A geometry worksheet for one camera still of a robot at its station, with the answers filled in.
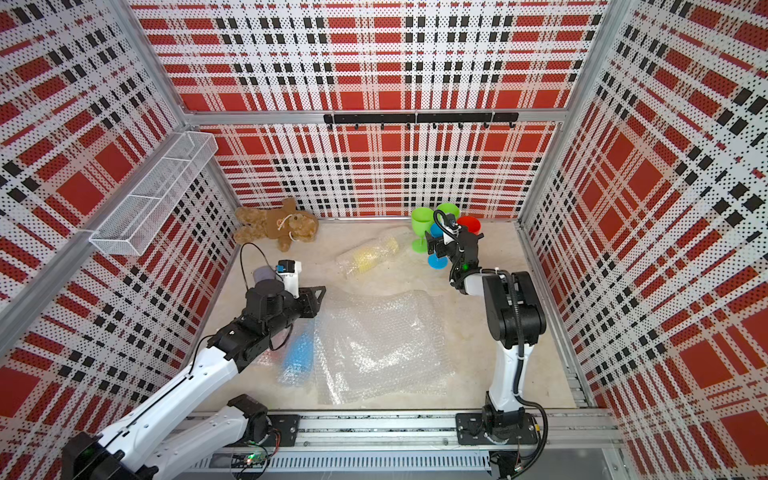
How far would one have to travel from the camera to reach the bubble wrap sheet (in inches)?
31.5

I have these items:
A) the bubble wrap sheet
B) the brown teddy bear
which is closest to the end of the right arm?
the bubble wrap sheet

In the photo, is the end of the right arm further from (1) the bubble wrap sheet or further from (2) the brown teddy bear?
(2) the brown teddy bear
